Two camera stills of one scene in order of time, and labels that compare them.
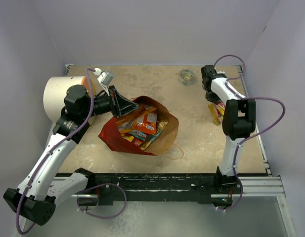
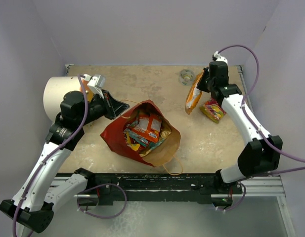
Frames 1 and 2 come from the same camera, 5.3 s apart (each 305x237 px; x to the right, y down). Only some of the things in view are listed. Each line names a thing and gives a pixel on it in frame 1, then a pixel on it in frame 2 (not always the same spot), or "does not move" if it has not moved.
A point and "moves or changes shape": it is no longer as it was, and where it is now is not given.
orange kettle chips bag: (146, 117) → (194, 95)
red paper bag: (150, 129) moves or changes shape
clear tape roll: (186, 77) does not move
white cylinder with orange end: (55, 91) does not move
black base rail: (218, 188) does not move
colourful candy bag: (217, 110) moves or changes shape
